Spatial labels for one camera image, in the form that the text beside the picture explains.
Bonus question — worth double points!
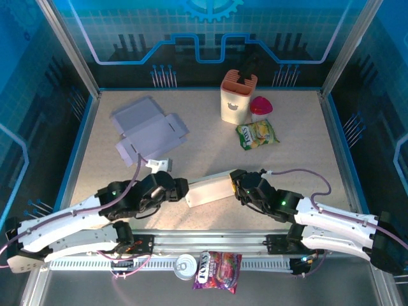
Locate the lavender paper box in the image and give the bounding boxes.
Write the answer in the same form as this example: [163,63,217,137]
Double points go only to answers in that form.
[110,95,191,169]

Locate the green yellow candy bag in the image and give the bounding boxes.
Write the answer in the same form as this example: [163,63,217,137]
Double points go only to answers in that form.
[235,119,281,151]

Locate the white paper box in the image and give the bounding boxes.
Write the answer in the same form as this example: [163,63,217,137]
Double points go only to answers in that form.
[184,168,238,208]

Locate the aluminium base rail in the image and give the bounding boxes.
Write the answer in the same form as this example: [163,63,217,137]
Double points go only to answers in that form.
[36,228,382,258]

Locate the beige knife block, orange top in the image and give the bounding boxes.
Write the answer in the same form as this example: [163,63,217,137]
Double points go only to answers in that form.
[219,69,258,126]

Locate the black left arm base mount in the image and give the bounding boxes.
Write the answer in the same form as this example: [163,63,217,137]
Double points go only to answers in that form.
[111,233,156,256]

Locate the white slotted cable duct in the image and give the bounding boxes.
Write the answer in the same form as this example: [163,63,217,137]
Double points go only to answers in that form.
[49,256,293,272]

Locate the silver tin can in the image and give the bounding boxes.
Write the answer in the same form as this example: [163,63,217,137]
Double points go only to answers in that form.
[174,254,198,281]

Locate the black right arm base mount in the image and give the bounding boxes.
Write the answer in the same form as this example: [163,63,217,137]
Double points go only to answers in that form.
[265,233,325,256]

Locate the black knife handle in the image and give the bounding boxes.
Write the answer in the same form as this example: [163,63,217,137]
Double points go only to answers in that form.
[238,52,263,87]

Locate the black electronics module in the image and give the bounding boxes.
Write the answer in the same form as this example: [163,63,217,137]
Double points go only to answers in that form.
[289,254,312,277]

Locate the purple berries candy bag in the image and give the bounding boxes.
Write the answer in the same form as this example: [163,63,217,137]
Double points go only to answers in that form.
[191,251,243,295]

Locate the aluminium frame post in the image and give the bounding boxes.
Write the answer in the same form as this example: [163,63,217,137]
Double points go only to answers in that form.
[34,0,102,98]
[319,0,383,98]

